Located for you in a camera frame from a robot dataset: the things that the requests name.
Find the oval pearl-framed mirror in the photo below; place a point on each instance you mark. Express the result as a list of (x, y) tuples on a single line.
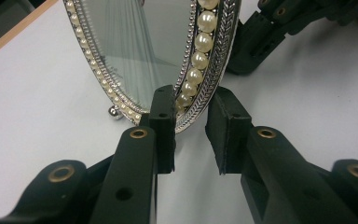
[(130, 46)]

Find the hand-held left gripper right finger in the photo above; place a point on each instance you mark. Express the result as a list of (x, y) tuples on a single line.
[(276, 174)]

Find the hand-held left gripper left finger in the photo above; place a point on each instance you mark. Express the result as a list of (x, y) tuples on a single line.
[(130, 174)]

